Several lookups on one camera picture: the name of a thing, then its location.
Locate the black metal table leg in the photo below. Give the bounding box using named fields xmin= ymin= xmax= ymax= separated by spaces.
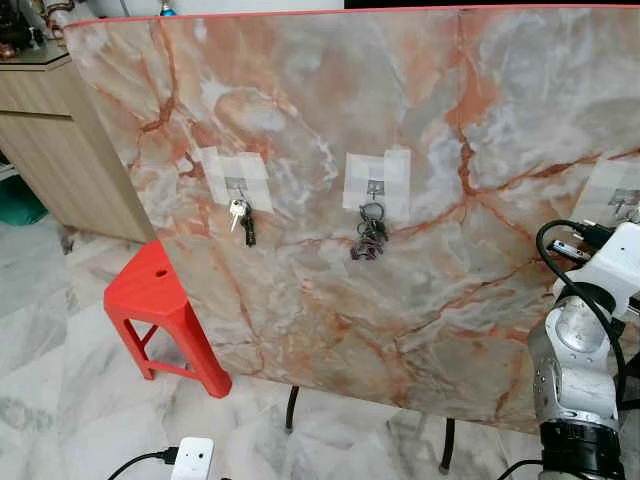
xmin=284 ymin=386 xmax=302 ymax=434
xmin=439 ymin=417 xmax=458 ymax=474

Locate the marble board with red edge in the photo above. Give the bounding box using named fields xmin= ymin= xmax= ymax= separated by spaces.
xmin=60 ymin=5 xmax=640 ymax=437

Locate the black television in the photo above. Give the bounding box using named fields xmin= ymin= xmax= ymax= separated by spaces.
xmin=343 ymin=0 xmax=463 ymax=10

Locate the silver key with black fob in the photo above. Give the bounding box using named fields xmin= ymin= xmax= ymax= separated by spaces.
xmin=227 ymin=198 xmax=259 ymax=248

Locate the red plastic stool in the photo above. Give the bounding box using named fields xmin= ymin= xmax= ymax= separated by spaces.
xmin=102 ymin=239 xmax=234 ymax=400

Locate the light wooden cabinet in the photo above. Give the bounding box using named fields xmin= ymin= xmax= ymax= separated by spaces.
xmin=0 ymin=55 xmax=158 ymax=245

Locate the green storage bin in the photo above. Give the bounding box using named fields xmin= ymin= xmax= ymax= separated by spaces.
xmin=0 ymin=172 xmax=50 ymax=227

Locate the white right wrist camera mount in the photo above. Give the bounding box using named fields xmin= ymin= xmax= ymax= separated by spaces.
xmin=553 ymin=221 xmax=640 ymax=323

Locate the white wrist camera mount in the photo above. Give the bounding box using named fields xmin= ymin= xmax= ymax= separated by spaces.
xmin=553 ymin=221 xmax=640 ymax=323
xmin=171 ymin=436 xmax=216 ymax=480

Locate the dark key bunch on ring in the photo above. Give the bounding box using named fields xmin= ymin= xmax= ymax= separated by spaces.
xmin=349 ymin=202 xmax=392 ymax=262

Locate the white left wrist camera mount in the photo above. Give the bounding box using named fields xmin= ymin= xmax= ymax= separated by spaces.
xmin=171 ymin=436 xmax=216 ymax=480

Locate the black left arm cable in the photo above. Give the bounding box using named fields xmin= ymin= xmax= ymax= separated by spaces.
xmin=106 ymin=447 xmax=181 ymax=480

